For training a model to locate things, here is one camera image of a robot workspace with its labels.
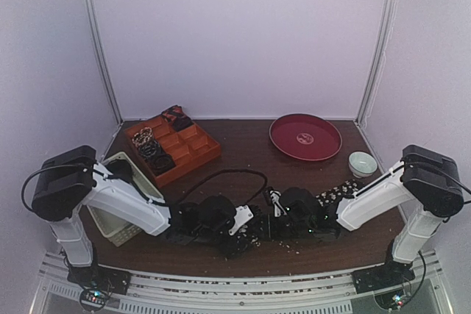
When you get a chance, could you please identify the black white floral tie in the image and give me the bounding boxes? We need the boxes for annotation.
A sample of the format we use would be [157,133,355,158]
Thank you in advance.
[248,179,364,242]

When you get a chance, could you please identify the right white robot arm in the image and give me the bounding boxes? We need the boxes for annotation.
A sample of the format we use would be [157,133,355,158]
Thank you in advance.
[265,145,467,286]

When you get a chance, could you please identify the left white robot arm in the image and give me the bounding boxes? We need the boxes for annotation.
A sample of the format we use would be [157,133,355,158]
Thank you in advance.
[21,146,258,288]

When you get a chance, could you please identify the red round plate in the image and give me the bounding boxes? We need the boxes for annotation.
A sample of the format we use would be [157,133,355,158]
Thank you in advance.
[269,113,343,162]

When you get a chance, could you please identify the small celadon bowl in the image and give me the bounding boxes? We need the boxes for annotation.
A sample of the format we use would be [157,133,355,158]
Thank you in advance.
[348,151,378,178]

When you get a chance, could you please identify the orange compartment tray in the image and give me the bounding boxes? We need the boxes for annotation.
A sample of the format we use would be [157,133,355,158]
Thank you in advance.
[124,116,221,187]

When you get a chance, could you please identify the dark rolled tie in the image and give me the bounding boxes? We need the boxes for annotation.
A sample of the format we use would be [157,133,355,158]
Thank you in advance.
[147,154,175,176]

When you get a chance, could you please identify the black white rolled tie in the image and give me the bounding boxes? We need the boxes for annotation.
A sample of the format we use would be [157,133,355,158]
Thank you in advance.
[138,141,163,160]

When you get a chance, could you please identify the pale green perforated basket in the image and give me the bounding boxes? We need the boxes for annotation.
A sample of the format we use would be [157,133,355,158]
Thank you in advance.
[87,151,164,247]

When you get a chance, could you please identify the beige patterned rolled tie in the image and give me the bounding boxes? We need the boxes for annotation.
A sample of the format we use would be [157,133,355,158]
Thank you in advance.
[132,126,154,148]

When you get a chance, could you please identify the black tie in basket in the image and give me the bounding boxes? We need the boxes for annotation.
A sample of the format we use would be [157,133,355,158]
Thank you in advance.
[106,159,133,184]

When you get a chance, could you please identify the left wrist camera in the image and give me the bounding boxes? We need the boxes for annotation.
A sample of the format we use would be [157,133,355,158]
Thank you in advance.
[228,204,262,236]

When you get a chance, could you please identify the front aluminium rail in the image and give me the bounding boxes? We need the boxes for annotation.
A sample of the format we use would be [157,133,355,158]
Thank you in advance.
[29,254,453,313]

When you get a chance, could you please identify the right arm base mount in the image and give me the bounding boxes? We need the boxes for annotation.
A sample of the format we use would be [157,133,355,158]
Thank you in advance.
[352,252,415,311]

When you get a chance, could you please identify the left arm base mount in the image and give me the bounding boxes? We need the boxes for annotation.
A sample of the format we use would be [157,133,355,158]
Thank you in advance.
[63,256,131,313]

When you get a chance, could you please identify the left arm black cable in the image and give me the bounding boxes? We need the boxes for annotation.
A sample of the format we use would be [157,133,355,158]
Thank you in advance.
[21,165,269,219]

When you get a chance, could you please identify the right aluminium frame post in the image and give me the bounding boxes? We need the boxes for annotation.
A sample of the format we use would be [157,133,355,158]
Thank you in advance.
[355,0,397,128]

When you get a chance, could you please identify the aluminium frame post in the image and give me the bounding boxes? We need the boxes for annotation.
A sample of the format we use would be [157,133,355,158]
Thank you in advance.
[84,0,124,124]
[355,0,397,128]

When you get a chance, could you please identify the left aluminium frame post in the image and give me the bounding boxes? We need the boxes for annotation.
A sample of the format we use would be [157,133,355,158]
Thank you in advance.
[84,0,124,124]

